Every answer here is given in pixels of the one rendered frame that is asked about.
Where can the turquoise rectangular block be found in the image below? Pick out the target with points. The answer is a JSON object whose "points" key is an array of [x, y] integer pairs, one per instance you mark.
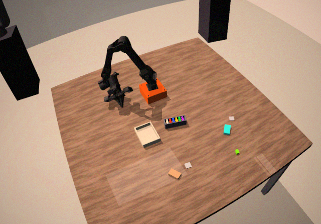
{"points": [[227, 129]]}

